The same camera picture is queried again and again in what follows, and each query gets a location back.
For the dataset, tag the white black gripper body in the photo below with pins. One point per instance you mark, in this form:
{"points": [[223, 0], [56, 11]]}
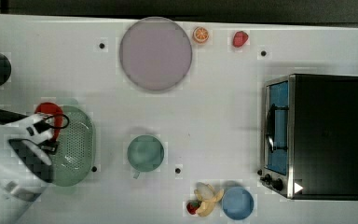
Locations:
{"points": [[37, 128]]}

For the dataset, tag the red plush ketchup bottle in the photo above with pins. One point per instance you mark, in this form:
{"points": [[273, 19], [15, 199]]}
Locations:
{"points": [[51, 109]]}

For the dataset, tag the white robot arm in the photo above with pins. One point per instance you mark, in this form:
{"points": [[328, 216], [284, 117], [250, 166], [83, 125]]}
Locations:
{"points": [[25, 169]]}

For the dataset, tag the pale green oval strainer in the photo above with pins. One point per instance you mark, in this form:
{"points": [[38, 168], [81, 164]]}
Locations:
{"points": [[74, 156]]}

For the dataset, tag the green cup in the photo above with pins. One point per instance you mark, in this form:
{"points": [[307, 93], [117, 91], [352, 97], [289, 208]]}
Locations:
{"points": [[145, 154]]}

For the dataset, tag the lilac round plate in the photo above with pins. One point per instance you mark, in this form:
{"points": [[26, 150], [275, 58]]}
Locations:
{"points": [[155, 54]]}

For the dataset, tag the small strawberry toy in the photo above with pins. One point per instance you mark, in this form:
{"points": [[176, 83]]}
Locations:
{"points": [[192, 207]]}

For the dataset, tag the peeled banana toy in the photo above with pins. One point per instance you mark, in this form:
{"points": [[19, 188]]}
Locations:
{"points": [[208, 198]]}

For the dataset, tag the orange slice toy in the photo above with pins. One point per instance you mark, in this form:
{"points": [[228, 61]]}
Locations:
{"points": [[200, 35]]}

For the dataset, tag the blue bowl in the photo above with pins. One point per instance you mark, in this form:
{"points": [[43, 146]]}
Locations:
{"points": [[238, 203]]}

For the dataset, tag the silver black toaster oven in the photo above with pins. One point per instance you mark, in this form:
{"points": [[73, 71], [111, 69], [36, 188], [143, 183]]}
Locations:
{"points": [[310, 137]]}

